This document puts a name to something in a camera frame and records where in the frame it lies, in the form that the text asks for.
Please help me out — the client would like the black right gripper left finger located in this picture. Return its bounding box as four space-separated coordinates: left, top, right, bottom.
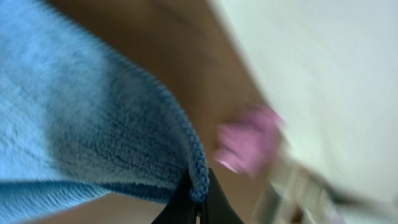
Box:
152 171 197 224

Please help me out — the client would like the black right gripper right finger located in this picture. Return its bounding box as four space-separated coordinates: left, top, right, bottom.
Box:
200 169 243 224

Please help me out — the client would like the blue microfiber cloth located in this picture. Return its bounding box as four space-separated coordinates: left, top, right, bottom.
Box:
1 0 209 223

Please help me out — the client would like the crumpled pink cloth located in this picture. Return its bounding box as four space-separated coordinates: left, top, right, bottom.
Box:
214 106 282 178

